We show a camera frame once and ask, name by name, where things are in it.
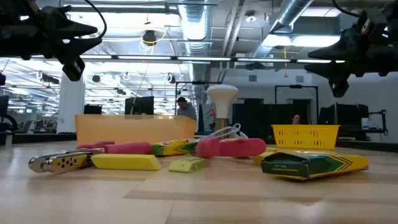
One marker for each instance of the person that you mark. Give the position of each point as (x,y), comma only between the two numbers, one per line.
(186,110)

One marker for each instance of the silver ribbed ventilation duct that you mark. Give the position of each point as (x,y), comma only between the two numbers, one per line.
(194,25)

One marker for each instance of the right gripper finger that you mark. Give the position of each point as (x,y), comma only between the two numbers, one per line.
(345,48)
(337,73)

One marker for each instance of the white square pillar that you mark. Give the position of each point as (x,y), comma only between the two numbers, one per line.
(71,105)

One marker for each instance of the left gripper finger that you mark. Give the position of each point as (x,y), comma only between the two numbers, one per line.
(65,26)
(74,49)

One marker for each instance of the black jointed stand arm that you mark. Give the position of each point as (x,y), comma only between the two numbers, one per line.
(384,121)

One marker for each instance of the black metal frame stand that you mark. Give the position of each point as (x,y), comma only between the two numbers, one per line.
(199,82)
(295,86)

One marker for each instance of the silver smooth ventilation duct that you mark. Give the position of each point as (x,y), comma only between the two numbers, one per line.
(289,12)

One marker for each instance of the white bottle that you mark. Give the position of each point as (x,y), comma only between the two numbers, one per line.
(365,123)

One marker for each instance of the yellow green crayon box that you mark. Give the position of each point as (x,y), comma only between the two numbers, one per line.
(171,147)
(311,165)

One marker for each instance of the orange translucent plastic bin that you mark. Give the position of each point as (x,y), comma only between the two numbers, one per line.
(124,129)

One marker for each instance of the lime green printed eraser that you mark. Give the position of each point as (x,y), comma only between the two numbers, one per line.
(186,165)

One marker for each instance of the small black monitor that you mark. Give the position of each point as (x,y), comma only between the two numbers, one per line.
(92,109)

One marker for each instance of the yellow perforated plastic basket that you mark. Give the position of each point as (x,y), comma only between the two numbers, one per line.
(304,137)

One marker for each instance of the white shade brass lamp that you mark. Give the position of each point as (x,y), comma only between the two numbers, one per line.
(222,99)

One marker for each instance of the black desk equipment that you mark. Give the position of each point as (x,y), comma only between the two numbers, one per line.
(342,116)

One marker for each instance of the bright ceiling light panel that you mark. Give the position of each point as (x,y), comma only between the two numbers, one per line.
(314,40)

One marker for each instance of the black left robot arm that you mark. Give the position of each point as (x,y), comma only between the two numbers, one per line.
(9,6)

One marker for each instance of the black curved chair back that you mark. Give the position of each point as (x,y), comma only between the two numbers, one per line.
(12,119)

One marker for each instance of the large black monitor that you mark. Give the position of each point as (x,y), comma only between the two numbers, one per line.
(140,105)

